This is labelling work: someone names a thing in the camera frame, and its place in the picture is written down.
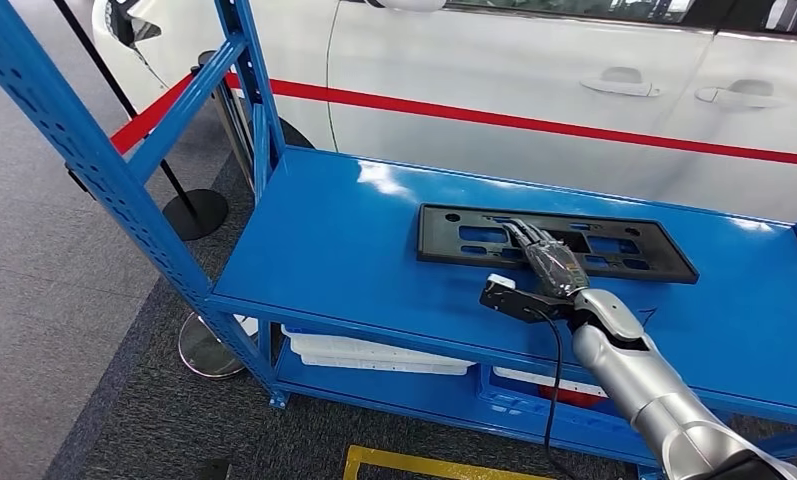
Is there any white car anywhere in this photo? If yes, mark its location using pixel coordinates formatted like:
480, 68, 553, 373
91, 0, 797, 225

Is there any yellow floor tape square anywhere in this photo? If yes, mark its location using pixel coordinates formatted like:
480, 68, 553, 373
342, 444, 558, 480

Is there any black stanchion with black base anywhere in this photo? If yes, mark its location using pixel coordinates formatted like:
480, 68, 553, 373
52, 0, 230, 242

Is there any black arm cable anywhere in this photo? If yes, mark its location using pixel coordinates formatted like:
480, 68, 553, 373
529, 306, 577, 480

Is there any black plastic plate part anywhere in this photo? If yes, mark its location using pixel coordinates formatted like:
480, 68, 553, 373
416, 203, 701, 286

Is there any red item in bin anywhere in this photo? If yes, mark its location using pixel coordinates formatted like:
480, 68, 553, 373
538, 385, 605, 409

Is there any blue metal shelf rack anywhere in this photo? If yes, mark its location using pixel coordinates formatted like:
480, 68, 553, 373
0, 0, 797, 480

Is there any chrome stanchion with black cap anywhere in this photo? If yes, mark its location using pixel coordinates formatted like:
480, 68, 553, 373
63, 160, 261, 381
196, 49, 258, 193

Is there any long red barrier belt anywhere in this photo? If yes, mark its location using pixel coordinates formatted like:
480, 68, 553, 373
224, 71, 797, 169

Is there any short red barrier belt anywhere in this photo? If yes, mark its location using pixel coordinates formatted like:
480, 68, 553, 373
109, 71, 198, 155

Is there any blue plastic bin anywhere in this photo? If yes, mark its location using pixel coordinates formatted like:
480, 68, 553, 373
477, 364, 664, 465

